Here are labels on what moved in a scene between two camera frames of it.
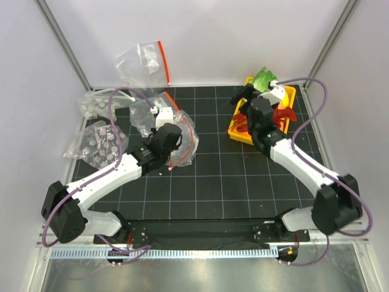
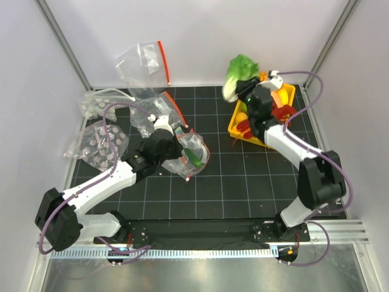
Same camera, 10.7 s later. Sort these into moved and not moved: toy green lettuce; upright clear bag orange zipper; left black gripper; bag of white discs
Moved: toy green lettuce
Not moved: upright clear bag orange zipper; left black gripper; bag of white discs
